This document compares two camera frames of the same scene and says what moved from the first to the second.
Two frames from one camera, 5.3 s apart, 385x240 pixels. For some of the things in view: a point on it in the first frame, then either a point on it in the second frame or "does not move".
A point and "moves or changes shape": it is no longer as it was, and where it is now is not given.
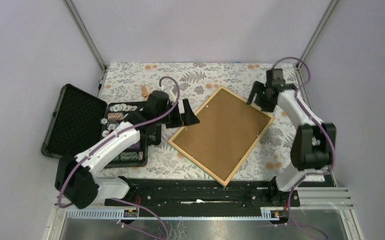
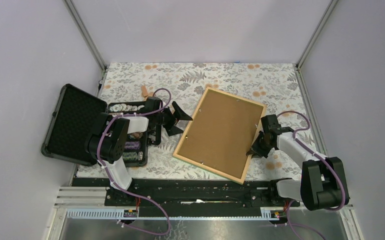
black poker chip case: x=79 y=119 does not move
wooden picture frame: x=179 y=132 moves or changes shape
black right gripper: x=257 y=88 -> x=256 y=151
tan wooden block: x=144 y=91 does not move
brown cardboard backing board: x=226 y=129 moves or changes shape
